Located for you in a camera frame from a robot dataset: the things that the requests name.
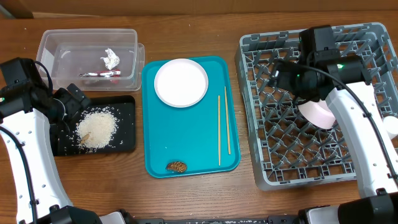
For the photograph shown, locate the white paper cup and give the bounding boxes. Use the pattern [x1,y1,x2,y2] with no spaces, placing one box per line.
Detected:
[382,116,398,140]

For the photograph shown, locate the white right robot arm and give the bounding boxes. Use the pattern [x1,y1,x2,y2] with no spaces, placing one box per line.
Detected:
[269,55,397,223]

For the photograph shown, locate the pile of rice crumbs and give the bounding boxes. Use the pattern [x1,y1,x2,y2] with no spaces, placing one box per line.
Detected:
[74,106,119,151]

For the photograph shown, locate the clear plastic bin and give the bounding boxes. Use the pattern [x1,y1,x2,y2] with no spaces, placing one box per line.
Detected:
[36,29,145,91]

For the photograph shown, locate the teal plastic tray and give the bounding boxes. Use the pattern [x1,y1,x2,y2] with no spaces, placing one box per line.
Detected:
[142,56,241,179]

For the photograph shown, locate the beige bowl with crumbs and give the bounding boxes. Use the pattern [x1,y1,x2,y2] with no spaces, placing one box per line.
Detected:
[298,100,336,129]

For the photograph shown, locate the grey dishwasher rack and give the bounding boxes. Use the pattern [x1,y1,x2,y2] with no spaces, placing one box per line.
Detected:
[235,22,397,191]

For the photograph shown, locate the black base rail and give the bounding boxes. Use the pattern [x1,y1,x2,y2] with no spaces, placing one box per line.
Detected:
[99,210,305,224]

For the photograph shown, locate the red snack wrapper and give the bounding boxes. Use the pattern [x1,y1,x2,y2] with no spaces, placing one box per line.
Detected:
[79,70,121,78]

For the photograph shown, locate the wooden chopstick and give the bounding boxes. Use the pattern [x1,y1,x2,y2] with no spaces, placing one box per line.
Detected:
[224,86,231,155]
[218,95,221,166]

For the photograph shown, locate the white round plate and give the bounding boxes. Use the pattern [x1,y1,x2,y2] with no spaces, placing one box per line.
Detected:
[154,58,209,108]

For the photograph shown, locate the black rectangular tray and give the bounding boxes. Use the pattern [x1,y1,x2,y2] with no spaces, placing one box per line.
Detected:
[52,95,136,156]

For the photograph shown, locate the brown food scrap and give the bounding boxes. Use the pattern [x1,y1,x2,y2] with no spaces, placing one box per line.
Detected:
[166,161,187,173]

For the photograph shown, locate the white napkin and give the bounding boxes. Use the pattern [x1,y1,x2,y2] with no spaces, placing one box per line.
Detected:
[101,48,120,70]

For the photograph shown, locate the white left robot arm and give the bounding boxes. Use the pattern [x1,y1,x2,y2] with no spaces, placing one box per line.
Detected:
[1,92,101,223]

